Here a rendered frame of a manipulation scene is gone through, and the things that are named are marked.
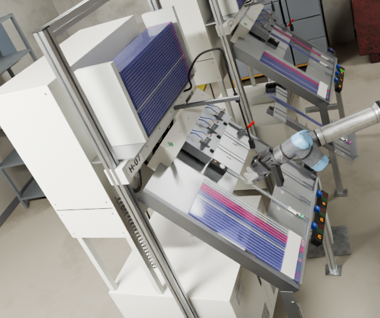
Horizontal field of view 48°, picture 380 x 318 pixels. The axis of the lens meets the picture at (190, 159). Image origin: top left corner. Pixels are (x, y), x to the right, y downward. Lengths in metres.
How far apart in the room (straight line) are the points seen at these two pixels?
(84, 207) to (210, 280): 0.67
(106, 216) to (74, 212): 0.16
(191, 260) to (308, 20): 3.34
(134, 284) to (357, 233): 1.48
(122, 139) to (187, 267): 0.80
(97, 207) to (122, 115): 0.43
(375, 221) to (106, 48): 2.02
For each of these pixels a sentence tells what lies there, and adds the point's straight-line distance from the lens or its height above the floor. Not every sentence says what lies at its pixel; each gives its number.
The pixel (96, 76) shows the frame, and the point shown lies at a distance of 1.55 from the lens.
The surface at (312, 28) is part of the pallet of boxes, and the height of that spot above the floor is 0.50.
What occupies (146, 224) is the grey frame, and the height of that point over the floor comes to 1.10.
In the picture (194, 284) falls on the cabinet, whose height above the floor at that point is 0.62.
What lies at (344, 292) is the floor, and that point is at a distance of 2.67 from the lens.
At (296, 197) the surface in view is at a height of 0.78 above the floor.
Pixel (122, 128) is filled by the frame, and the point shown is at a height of 1.46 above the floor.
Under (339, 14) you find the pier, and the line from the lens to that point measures 5.66.
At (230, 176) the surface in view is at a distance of 1.90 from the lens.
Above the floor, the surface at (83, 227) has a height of 1.06.
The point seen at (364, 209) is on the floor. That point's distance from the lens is 3.13.
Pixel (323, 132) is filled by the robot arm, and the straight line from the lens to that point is 1.89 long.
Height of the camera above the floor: 2.08
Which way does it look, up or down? 30 degrees down
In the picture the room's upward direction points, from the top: 22 degrees counter-clockwise
